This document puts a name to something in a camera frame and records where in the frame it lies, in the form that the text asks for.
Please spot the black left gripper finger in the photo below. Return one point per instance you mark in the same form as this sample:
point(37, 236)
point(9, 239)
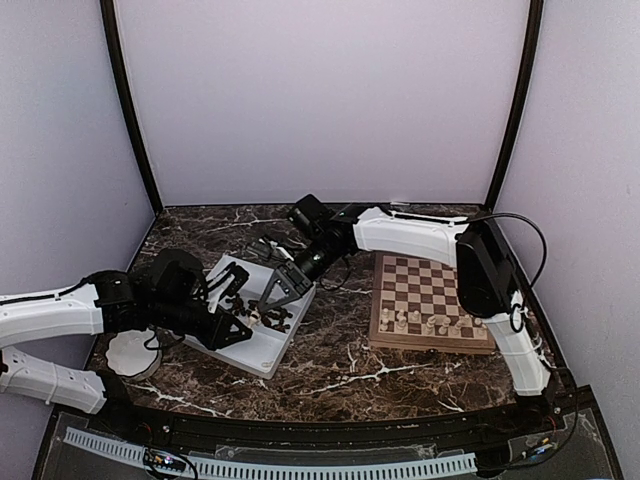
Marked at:
point(233, 327)
point(228, 339)

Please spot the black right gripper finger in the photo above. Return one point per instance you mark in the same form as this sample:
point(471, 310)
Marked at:
point(277, 297)
point(277, 279)

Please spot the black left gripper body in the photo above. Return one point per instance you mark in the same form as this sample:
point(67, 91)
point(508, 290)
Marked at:
point(172, 314)

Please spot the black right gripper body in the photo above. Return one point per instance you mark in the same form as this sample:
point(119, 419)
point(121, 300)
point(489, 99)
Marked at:
point(305, 278)

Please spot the cream white chess queen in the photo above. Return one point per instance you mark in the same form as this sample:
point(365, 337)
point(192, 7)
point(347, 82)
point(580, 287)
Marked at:
point(444, 326)

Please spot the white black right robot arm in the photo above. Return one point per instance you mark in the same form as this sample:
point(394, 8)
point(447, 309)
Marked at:
point(487, 285)

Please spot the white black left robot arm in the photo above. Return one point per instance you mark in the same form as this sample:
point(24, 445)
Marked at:
point(172, 293)

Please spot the dark brown chess piece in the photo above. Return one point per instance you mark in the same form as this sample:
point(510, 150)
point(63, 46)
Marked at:
point(236, 306)
point(277, 319)

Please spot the wooden chess board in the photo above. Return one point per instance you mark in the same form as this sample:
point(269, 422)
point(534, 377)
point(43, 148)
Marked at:
point(409, 284)

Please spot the white divided plastic tray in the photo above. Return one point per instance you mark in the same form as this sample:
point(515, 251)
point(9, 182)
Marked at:
point(265, 344)

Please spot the white scalloped ceramic bowl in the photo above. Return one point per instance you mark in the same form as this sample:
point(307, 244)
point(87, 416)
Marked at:
point(133, 355)

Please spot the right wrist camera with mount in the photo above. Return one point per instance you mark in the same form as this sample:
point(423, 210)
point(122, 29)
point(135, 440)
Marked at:
point(269, 249)

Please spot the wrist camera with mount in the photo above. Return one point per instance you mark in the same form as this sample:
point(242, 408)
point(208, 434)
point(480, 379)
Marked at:
point(226, 283)
point(269, 249)

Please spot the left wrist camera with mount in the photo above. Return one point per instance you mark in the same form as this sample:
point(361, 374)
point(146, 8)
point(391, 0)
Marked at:
point(226, 283)

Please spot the white slotted cable duct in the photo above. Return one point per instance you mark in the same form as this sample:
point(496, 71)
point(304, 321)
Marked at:
point(247, 463)

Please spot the black right frame post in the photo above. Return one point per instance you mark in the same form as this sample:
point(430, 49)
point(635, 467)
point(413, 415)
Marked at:
point(521, 89)

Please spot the black frame post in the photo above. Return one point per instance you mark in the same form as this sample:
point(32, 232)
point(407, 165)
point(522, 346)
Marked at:
point(124, 93)
point(521, 89)

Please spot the black curved front rail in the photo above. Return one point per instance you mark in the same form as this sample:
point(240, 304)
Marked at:
point(253, 413)

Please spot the black left frame post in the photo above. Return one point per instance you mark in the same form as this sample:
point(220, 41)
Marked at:
point(124, 93)

